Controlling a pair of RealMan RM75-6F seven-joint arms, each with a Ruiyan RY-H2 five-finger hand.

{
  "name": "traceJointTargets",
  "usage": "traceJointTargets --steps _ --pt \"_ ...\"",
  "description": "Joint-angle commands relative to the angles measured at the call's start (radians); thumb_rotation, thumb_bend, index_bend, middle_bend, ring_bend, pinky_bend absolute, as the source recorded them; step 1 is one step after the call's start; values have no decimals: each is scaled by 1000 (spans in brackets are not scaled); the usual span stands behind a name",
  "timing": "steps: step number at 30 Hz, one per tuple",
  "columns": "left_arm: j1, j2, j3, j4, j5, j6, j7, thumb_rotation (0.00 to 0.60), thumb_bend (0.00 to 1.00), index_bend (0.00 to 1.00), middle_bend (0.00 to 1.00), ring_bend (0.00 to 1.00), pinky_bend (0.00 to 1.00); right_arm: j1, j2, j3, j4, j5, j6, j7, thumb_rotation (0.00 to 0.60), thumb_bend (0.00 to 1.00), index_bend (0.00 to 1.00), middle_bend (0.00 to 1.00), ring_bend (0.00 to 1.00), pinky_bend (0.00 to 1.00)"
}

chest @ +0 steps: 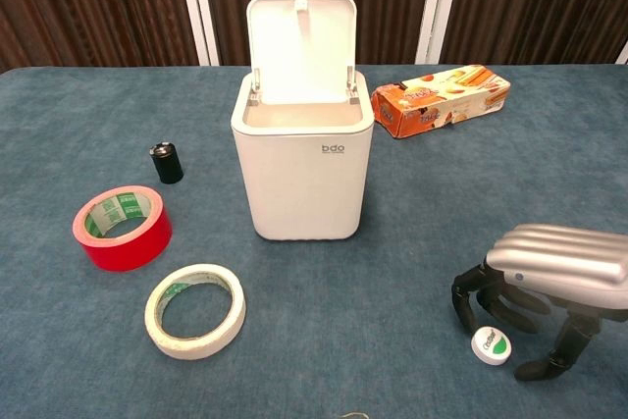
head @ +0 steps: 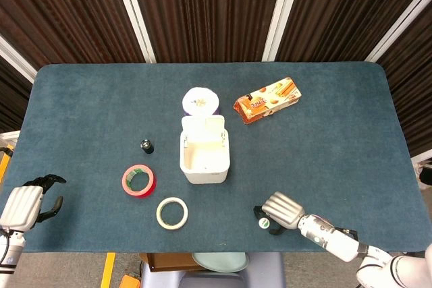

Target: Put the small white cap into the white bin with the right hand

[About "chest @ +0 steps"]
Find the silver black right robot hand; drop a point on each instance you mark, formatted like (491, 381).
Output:
(564, 262)

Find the small white bottle cap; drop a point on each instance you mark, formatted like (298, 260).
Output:
(490, 345)

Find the orange biscuit box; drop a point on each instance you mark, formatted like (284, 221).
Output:
(432, 105)

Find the white flip-lid trash bin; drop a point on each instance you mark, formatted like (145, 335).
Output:
(301, 183)

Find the blue table cloth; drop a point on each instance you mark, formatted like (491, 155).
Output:
(392, 291)

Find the white masking tape roll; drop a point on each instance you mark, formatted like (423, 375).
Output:
(196, 348)

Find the small black cylinder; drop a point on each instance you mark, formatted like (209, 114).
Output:
(167, 166)

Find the red tape roll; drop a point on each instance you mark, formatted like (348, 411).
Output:
(127, 252)

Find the white partition post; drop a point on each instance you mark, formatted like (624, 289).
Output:
(623, 53)
(436, 7)
(198, 7)

